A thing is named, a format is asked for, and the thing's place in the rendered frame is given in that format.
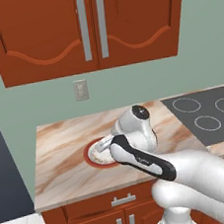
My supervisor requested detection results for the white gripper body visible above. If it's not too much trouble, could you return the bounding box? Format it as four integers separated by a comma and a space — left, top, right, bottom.
93, 134, 117, 154

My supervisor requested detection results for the red-brown drawer front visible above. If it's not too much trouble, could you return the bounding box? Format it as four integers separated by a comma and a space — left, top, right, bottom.
59, 179, 162, 224

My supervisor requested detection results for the grey wall socket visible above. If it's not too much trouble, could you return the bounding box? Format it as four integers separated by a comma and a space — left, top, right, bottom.
71, 78, 91, 103

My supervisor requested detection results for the red-brown wall cupboard door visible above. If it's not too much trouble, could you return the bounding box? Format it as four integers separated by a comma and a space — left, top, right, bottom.
0, 0, 101, 90
90, 0, 194, 71

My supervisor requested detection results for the grey wall cupboard handle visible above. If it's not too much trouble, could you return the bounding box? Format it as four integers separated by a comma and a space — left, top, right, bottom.
75, 0, 94, 63
95, 0, 112, 59

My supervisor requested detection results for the dark grey hob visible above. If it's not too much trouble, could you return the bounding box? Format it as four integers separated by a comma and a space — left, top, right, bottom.
158, 83, 224, 152

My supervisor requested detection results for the grey drawer handle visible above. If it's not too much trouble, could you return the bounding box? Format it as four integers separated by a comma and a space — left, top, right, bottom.
110, 191, 138, 208

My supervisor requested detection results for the red rimmed plate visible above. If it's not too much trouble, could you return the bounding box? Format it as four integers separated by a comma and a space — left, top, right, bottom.
81, 135, 121, 172

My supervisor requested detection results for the dark grey fridge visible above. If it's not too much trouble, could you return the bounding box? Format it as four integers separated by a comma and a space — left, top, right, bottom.
0, 89, 37, 224

